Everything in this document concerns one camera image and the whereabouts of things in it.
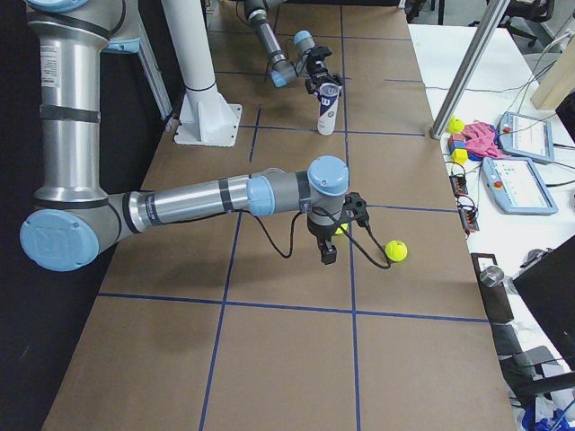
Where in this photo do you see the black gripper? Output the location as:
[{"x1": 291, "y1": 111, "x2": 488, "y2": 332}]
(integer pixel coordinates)
[
  {"x1": 305, "y1": 46, "x2": 335, "y2": 85},
  {"x1": 306, "y1": 215, "x2": 346, "y2": 265}
]

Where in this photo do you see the clear tennis ball can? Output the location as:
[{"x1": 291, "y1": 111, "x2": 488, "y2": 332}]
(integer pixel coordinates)
[{"x1": 317, "y1": 83, "x2": 341, "y2": 136}]

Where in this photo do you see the yellow tennis ball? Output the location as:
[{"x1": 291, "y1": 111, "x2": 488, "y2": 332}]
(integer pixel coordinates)
[
  {"x1": 385, "y1": 240, "x2": 409, "y2": 262},
  {"x1": 334, "y1": 224, "x2": 349, "y2": 235}
]

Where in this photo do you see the yellow ball on desk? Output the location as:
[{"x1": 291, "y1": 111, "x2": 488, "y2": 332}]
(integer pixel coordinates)
[{"x1": 446, "y1": 116, "x2": 465, "y2": 134}]

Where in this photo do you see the orange black electronics board lower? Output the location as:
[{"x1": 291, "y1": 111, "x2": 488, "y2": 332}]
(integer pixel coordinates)
[{"x1": 456, "y1": 195, "x2": 480, "y2": 234}]

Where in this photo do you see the orange black electronics board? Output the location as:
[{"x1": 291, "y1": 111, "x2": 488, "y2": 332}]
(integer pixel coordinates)
[
  {"x1": 448, "y1": 162, "x2": 468, "y2": 197},
  {"x1": 456, "y1": 195, "x2": 480, "y2": 234}
]

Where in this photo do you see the orange black electronics board upper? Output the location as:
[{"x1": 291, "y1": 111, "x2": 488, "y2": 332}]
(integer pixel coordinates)
[{"x1": 448, "y1": 162, "x2": 468, "y2": 197}]

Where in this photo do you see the red blue block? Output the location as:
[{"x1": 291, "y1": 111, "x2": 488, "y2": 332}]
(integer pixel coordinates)
[{"x1": 447, "y1": 133, "x2": 466, "y2": 154}]

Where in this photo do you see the yellow cube block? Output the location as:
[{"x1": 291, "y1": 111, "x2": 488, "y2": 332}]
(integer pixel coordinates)
[{"x1": 451, "y1": 147, "x2": 468, "y2": 165}]

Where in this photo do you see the steel cup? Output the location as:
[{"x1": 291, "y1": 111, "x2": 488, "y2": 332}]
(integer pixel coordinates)
[{"x1": 479, "y1": 265, "x2": 505, "y2": 288}]

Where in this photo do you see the pink cloth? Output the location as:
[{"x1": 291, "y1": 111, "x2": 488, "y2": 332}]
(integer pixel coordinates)
[{"x1": 463, "y1": 121, "x2": 505, "y2": 159}]

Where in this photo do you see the teach pendant lower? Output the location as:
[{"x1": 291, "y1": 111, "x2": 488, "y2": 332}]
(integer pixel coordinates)
[{"x1": 482, "y1": 157, "x2": 558, "y2": 216}]

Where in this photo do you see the teach pendant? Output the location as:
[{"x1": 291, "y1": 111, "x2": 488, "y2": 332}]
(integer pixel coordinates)
[
  {"x1": 498, "y1": 111, "x2": 554, "y2": 164},
  {"x1": 482, "y1": 157, "x2": 558, "y2": 216}
]

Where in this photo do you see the teach pendant upper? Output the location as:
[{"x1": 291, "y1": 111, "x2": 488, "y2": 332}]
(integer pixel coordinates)
[{"x1": 498, "y1": 111, "x2": 554, "y2": 164}]

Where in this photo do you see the black computer monitor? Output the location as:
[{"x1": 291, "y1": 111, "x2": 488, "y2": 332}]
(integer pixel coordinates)
[{"x1": 514, "y1": 236, "x2": 575, "y2": 369}]

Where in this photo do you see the black office chair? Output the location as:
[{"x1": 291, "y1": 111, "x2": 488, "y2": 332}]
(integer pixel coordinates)
[{"x1": 491, "y1": 323, "x2": 574, "y2": 405}]

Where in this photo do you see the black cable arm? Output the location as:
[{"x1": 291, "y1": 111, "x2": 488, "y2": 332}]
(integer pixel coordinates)
[{"x1": 251, "y1": 208, "x2": 393, "y2": 270}]

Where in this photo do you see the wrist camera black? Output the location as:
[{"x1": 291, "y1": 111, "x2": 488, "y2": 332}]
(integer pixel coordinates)
[{"x1": 343, "y1": 192, "x2": 369, "y2": 229}]

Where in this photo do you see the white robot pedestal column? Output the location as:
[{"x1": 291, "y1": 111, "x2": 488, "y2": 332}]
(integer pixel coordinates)
[{"x1": 162, "y1": 0, "x2": 243, "y2": 147}]

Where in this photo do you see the aluminium frame post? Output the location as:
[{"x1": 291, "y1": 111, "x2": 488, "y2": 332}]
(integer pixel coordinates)
[{"x1": 429, "y1": 0, "x2": 510, "y2": 140}]

